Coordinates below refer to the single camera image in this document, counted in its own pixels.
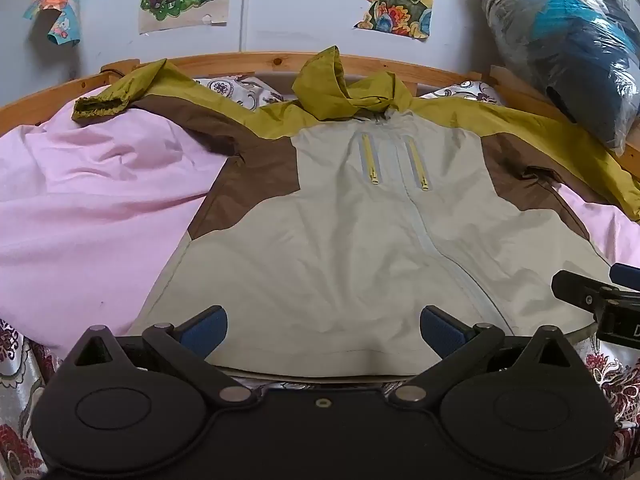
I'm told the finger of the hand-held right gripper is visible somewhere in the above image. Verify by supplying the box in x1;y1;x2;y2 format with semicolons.
551;269;640;317
609;262;640;292

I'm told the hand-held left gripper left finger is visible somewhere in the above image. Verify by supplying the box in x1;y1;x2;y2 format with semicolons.
63;304;258;410

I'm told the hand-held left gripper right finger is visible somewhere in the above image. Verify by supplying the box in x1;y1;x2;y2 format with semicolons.
388;304;581;410

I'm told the beige brown olive hooded jacket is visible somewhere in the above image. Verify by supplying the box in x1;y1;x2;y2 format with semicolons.
71;46;640;380

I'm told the clear plastic bag of clothes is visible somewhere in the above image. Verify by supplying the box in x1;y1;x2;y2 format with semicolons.
479;0;640;157

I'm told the pink bed sheet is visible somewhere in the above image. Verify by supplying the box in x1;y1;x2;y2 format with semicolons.
0;91;640;361

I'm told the floral patterned quilt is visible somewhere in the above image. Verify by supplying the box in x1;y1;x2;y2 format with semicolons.
0;74;640;480

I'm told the wooden bed headboard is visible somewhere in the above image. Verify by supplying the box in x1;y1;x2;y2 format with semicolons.
0;51;640;183

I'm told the colourful landscape drawing poster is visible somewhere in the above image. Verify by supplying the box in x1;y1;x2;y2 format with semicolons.
352;0;437;42

